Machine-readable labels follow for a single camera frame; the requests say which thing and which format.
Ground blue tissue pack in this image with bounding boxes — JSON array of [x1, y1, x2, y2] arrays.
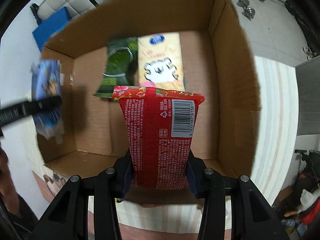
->
[[31, 60, 64, 144]]

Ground red snack packet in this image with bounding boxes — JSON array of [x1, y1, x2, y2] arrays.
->
[[112, 86, 204, 190]]

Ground green wipes packet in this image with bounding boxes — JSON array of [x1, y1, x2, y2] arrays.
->
[[93, 37, 138, 99]]

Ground beige bear tissue pack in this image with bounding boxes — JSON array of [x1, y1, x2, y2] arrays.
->
[[138, 33, 185, 91]]

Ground left hand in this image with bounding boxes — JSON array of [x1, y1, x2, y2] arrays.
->
[[0, 148, 20, 215]]

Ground blue folded mat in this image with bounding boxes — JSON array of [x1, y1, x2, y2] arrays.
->
[[33, 7, 71, 51]]

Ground cardboard box with blue print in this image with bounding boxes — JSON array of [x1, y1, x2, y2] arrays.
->
[[37, 0, 260, 177]]

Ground white goose plush toy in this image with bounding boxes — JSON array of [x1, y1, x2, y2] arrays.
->
[[296, 188, 320, 213]]

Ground red plastic bag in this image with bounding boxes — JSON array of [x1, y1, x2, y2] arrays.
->
[[300, 203, 320, 225]]

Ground white padded folding chair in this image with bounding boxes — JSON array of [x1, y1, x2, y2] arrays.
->
[[30, 0, 99, 24]]

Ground grey shell chair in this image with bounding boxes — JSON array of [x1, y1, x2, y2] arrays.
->
[[296, 56, 320, 135]]

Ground chrome dumbbell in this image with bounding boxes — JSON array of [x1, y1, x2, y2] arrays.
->
[[237, 0, 255, 21]]

